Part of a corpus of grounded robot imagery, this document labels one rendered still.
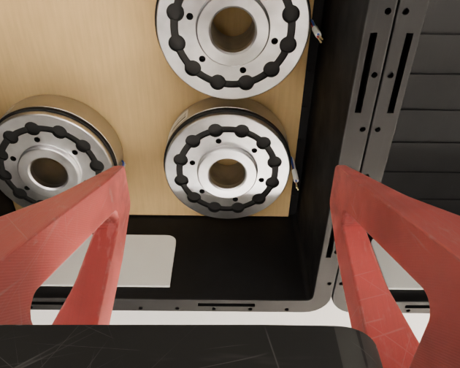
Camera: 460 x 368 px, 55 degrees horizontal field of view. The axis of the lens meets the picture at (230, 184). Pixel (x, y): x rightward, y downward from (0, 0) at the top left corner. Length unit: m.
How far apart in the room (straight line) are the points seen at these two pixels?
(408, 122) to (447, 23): 0.08
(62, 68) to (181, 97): 0.09
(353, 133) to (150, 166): 0.20
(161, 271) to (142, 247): 0.04
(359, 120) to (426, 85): 0.13
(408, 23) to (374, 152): 0.08
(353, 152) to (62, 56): 0.23
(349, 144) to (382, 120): 0.02
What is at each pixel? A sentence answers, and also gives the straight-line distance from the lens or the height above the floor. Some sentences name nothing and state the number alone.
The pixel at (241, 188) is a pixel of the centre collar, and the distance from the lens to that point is 0.36.
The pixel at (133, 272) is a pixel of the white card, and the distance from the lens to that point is 0.38.
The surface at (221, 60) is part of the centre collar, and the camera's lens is 0.31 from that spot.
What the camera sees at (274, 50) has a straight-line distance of 0.31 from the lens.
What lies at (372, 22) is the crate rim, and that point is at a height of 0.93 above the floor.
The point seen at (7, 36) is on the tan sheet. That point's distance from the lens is 0.38.
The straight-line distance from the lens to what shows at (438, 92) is 0.40.
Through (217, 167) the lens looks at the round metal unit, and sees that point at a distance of 0.38.
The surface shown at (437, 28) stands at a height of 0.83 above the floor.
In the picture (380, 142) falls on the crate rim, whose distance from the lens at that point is 0.28.
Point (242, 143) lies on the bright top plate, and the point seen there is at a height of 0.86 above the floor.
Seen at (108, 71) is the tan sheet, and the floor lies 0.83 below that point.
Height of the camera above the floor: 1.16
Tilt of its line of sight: 54 degrees down
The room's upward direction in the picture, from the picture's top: 180 degrees counter-clockwise
